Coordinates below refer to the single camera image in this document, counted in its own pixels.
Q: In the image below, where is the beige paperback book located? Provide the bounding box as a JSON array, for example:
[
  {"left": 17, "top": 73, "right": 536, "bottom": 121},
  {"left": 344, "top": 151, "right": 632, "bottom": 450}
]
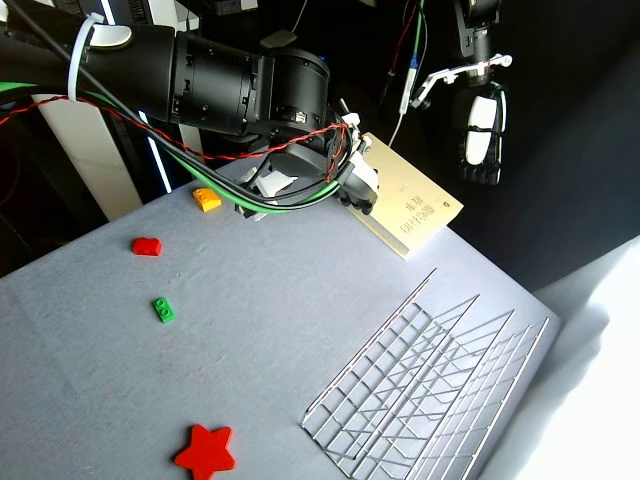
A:
[{"left": 347, "top": 132, "right": 465, "bottom": 261}]

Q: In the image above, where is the orange toy block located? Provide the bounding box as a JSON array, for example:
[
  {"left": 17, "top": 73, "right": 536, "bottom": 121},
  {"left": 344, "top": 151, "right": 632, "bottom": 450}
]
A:
[{"left": 192, "top": 187, "right": 223, "bottom": 213}]

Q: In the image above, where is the small grey flat device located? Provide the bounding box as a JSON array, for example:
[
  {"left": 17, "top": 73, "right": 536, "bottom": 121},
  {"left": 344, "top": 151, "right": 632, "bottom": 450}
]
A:
[{"left": 259, "top": 28, "right": 300, "bottom": 50}]

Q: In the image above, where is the grey table cloth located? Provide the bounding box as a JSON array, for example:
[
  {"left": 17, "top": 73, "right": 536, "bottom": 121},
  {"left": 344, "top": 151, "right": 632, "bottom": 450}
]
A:
[{"left": 0, "top": 164, "right": 561, "bottom": 480}]

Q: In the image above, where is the red toy block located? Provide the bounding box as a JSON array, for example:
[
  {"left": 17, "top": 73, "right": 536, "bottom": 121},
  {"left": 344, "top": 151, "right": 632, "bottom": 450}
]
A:
[{"left": 131, "top": 236, "right": 164, "bottom": 257}]

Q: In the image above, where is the green toy block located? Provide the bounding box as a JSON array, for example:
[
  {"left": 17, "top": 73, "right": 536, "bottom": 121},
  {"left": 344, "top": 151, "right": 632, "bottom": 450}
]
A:
[{"left": 151, "top": 296, "right": 177, "bottom": 324}]

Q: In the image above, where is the white robot body column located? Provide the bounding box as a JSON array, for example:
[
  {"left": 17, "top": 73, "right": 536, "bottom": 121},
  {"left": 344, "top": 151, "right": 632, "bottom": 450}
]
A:
[{"left": 37, "top": 0, "right": 201, "bottom": 221}]

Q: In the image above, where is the white backdrop cloth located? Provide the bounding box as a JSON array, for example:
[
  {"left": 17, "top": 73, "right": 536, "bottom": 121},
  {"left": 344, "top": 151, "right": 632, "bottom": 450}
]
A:
[{"left": 477, "top": 234, "right": 640, "bottom": 480}]

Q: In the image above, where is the red star toy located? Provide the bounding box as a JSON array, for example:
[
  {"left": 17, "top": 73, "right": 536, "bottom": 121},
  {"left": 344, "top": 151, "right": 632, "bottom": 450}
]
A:
[{"left": 173, "top": 423, "right": 237, "bottom": 480}]

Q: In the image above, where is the wire dish rack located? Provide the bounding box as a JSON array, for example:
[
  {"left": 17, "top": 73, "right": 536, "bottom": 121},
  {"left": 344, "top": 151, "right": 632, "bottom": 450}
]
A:
[{"left": 300, "top": 268, "right": 551, "bottom": 480}]

